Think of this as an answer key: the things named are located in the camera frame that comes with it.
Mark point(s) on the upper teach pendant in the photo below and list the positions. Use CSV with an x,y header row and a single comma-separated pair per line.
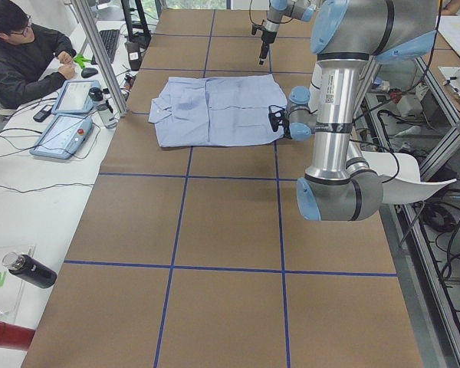
x,y
74,97

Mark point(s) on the black keyboard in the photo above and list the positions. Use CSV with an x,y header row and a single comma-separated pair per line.
x,y
110,39

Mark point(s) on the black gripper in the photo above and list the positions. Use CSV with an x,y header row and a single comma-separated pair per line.
x,y
268,37
284,130

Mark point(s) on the light blue striped shirt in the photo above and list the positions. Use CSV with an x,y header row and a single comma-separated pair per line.
x,y
216,111

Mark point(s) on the white plastic chair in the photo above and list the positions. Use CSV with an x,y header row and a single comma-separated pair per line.
x,y
407,186

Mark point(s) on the seated person in black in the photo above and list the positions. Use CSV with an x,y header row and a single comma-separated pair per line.
x,y
34,61

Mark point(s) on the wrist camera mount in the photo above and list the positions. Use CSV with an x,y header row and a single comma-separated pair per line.
x,y
275,117

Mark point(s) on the black box with label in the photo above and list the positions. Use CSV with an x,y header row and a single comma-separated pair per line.
x,y
134,55

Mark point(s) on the aluminium frame post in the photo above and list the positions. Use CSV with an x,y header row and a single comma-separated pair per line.
x,y
86,19

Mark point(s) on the black computer mouse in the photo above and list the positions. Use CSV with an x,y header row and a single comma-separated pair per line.
x,y
88,72

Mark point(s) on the lower teach pendant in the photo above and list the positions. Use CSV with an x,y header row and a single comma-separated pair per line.
x,y
63,136

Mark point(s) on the black water bottle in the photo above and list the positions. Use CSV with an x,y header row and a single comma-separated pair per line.
x,y
28,269

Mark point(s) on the clear water bottle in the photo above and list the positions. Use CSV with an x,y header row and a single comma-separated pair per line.
x,y
103,107

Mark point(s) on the black smartphone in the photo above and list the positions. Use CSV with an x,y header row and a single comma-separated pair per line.
x,y
43,114

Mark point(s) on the red fire extinguisher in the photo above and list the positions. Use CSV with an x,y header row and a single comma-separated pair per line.
x,y
15,337

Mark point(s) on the teach pendant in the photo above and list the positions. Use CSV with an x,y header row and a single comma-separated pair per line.
x,y
63,136
74,97

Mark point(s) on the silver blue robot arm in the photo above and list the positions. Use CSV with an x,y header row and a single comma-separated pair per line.
x,y
300,10
339,185

